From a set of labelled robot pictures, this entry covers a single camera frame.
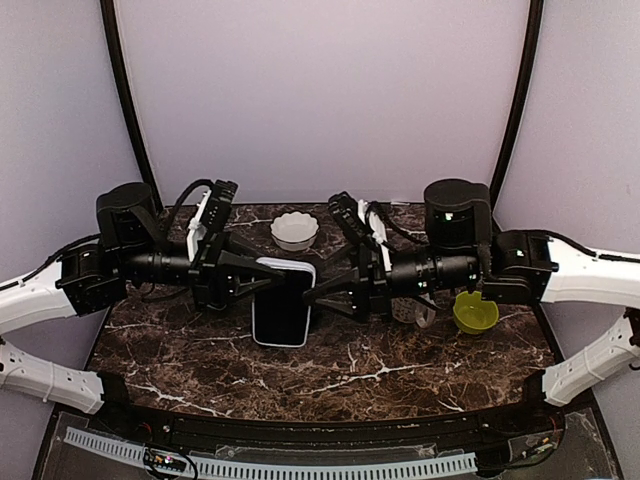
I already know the black front rail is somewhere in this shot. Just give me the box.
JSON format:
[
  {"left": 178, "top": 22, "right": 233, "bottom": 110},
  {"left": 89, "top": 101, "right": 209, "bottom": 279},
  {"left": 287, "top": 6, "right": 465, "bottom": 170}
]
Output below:
[{"left": 129, "top": 404, "right": 526, "bottom": 451}]

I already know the white patterned mug yellow inside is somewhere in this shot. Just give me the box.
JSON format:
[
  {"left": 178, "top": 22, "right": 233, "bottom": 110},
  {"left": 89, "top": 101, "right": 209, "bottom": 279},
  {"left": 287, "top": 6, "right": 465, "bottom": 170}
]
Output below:
[{"left": 391, "top": 297, "right": 436, "bottom": 329}]

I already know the light blue smartphone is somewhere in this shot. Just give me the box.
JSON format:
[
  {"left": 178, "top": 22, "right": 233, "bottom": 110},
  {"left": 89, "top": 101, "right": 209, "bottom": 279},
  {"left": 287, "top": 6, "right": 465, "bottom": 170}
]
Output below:
[{"left": 252, "top": 257, "right": 316, "bottom": 348}]

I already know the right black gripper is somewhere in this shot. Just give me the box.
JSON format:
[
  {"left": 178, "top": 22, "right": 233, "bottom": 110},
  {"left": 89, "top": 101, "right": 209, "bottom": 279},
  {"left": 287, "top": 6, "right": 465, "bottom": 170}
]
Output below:
[{"left": 300, "top": 238, "right": 480, "bottom": 324}]

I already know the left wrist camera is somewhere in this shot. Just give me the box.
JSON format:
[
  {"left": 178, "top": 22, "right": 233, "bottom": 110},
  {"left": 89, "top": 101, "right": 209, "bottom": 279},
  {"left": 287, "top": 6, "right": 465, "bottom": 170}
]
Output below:
[{"left": 172, "top": 178, "right": 240, "bottom": 259}]

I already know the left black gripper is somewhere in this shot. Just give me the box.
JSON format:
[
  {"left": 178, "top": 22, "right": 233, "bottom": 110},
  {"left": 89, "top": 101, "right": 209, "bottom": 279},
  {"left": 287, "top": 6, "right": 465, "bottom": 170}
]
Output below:
[{"left": 118, "top": 225, "right": 286, "bottom": 312}]

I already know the lime green bowl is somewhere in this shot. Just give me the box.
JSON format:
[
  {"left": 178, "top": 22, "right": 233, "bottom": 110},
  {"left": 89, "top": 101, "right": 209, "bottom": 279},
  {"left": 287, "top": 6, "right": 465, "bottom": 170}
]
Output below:
[{"left": 453, "top": 291, "right": 500, "bottom": 335}]

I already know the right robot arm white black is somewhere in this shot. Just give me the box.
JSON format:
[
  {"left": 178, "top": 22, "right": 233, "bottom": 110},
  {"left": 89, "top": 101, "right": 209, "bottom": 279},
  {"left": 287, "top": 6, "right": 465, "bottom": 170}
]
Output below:
[{"left": 303, "top": 179, "right": 639, "bottom": 434}]

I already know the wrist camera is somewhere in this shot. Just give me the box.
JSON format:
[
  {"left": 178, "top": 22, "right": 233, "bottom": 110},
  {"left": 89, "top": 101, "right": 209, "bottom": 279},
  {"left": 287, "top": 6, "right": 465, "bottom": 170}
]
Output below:
[
  {"left": 328, "top": 191, "right": 392, "bottom": 271},
  {"left": 172, "top": 178, "right": 240, "bottom": 259}
]

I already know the left black frame post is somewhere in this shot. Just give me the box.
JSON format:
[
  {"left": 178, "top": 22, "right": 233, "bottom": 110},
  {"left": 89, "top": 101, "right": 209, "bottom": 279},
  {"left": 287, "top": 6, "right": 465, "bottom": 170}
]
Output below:
[{"left": 99, "top": 0, "right": 163, "bottom": 208}]

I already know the white slotted cable duct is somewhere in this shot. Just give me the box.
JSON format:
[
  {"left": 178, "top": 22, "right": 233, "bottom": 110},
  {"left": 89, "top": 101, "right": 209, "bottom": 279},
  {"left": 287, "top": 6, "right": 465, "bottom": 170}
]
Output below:
[{"left": 63, "top": 427, "right": 478, "bottom": 479}]

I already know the white fluted ceramic bowl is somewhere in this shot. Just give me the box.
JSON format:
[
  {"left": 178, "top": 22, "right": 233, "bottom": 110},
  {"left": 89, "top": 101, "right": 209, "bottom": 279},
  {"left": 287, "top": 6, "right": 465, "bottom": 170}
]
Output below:
[{"left": 270, "top": 211, "right": 319, "bottom": 252}]

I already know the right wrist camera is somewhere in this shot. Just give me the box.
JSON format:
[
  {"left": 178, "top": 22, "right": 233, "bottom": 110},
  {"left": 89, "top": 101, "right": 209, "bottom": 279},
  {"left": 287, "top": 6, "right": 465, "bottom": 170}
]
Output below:
[{"left": 328, "top": 191, "right": 392, "bottom": 271}]

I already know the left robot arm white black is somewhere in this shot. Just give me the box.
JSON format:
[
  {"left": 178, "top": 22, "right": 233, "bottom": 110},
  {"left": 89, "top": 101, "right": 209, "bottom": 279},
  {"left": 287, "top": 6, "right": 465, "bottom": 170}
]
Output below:
[{"left": 1, "top": 179, "right": 284, "bottom": 334}]

